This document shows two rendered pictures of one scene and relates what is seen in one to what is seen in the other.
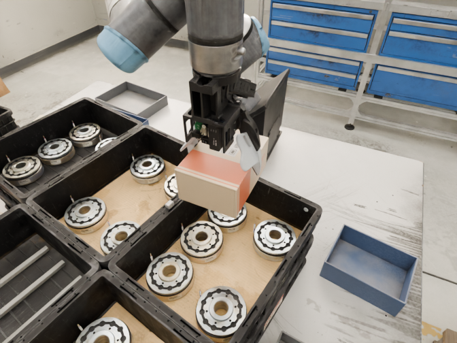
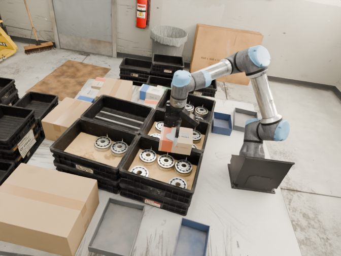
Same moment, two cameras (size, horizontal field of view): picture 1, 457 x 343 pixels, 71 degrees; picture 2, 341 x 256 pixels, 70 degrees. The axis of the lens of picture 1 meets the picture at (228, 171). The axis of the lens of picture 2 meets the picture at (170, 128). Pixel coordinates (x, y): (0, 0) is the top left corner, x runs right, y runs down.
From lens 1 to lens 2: 0.91 m
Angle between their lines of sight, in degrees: 47
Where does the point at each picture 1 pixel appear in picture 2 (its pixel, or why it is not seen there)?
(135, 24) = not seen: hidden behind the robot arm
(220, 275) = (154, 172)
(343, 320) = (161, 236)
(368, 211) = (235, 249)
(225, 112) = (171, 117)
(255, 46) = (271, 132)
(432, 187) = not seen: outside the picture
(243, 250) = (168, 178)
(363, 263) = (196, 245)
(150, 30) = not seen: hidden behind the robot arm
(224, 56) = (172, 100)
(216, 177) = (163, 134)
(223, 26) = (173, 93)
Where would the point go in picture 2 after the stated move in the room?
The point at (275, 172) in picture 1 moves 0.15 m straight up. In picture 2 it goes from (237, 195) to (245, 180)
